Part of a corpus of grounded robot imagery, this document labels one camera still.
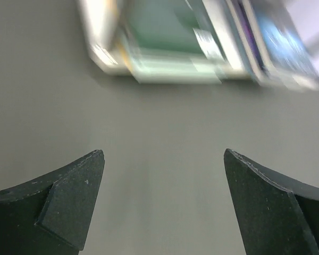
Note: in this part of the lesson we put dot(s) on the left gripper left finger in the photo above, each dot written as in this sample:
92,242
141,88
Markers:
51,214

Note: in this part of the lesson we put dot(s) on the dark green book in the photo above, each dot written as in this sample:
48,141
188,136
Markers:
181,28

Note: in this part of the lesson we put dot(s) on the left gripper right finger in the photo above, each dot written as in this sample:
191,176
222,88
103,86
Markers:
276,214

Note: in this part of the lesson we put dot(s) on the white two-tier shelf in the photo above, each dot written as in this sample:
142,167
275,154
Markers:
104,23

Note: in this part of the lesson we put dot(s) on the pale grey-green book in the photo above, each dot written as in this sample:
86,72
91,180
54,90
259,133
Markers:
158,66

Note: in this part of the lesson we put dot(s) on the purple galaxy cover book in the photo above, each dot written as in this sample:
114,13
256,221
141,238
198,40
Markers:
248,40

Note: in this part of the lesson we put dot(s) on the dark blue Wuthering Heights book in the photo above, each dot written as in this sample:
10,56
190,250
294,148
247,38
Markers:
284,56

